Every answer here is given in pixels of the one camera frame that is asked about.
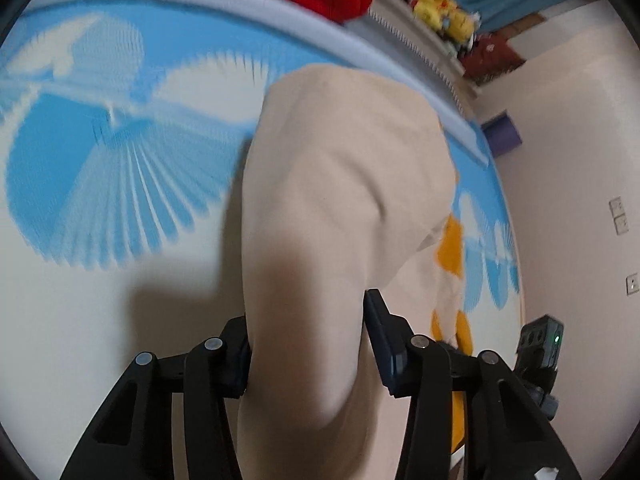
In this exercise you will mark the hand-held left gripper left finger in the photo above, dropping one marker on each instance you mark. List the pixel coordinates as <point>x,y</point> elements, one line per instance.
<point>240,360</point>

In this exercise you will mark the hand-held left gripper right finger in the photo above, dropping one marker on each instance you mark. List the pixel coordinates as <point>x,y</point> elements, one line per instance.
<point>386,350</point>

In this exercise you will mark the beige pants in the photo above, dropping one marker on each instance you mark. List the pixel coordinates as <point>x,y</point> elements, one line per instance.
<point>320,220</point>

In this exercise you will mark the orange cloth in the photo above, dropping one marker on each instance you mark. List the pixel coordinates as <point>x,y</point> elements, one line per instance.
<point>448,247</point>

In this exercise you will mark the blue white printed bedsheet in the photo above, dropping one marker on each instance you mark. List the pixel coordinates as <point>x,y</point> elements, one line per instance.
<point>100,170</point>

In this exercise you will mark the dark red bag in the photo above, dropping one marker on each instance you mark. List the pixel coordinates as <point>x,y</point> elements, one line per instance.
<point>492,55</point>

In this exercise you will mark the yellow plush toy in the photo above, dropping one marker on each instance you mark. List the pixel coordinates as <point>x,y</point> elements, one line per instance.
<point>460,26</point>
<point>432,4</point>

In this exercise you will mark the white wall socket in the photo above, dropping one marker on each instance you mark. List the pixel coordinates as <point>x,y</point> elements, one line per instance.
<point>616,205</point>
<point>621,224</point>
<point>633,284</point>

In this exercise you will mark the white bed frame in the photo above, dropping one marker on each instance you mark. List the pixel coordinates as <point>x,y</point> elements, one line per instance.
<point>425,45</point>

